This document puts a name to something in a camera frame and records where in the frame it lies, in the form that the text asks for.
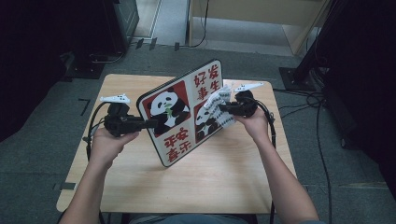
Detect panda print bag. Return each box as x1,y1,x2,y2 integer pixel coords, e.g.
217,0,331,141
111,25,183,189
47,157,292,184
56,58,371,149
135,58,225,168

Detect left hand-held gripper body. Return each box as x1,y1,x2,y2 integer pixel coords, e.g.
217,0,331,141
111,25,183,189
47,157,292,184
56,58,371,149
99,92,144,138

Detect black floor cables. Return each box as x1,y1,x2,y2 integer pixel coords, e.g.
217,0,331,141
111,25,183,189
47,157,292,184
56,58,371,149
273,88,334,224

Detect light wooden cabinet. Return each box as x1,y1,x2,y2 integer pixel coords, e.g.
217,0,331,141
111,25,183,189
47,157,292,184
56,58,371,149
188,0,332,58

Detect right hand-held gripper cable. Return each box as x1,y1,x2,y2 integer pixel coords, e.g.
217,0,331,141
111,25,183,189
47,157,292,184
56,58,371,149
248,95,278,224

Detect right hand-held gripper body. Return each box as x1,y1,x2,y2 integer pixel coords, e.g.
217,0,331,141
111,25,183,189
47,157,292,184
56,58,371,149
229,81,265,119

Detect black stand base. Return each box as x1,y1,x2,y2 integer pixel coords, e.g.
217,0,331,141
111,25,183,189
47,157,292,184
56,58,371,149
277,66,316,93

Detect black hanging cable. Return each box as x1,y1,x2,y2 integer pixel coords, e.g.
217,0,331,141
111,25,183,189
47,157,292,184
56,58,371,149
177,0,211,49

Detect person's left hand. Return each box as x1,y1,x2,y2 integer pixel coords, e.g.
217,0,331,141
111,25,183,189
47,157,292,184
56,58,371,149
89,126,141,171

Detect left hand-held gripper cable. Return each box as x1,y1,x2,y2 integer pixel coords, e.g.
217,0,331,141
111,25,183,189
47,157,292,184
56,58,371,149
84,101,110,162

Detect person's blue trousers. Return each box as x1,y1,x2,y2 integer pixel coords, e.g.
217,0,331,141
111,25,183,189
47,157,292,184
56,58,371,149
130,213,250,224

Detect person's right hand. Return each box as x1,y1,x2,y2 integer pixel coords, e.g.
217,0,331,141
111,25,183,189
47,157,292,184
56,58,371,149
233,106,276,146

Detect hand-held gripper cable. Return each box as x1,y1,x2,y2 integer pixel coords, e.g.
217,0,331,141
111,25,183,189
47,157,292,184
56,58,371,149
84,101,110,162
248,95,278,224

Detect white patterned cloth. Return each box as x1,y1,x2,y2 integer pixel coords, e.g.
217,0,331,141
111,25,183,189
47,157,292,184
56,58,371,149
203,85,237,130

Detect dark cabinet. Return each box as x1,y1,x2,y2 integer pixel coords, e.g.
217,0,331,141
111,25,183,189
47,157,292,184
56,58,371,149
61,0,140,80

